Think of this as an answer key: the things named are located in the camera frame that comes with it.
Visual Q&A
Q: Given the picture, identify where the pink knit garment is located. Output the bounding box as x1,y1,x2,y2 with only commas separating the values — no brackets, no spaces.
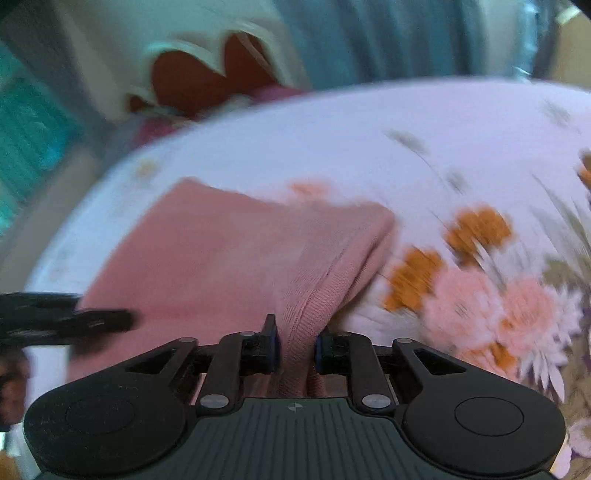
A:
67,179,396,397

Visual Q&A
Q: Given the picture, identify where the floral white bed sheet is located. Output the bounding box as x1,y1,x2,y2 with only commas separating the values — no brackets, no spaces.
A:
22,79,591,480

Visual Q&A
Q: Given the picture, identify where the blue curtain centre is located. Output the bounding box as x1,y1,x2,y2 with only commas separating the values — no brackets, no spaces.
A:
274,1,544,90

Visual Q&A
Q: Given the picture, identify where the red heart-shaped headboard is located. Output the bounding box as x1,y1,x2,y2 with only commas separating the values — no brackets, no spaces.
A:
126,30,303,120

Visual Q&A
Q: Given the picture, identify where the person's left hand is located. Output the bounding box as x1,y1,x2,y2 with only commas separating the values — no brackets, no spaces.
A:
0,349,31,432

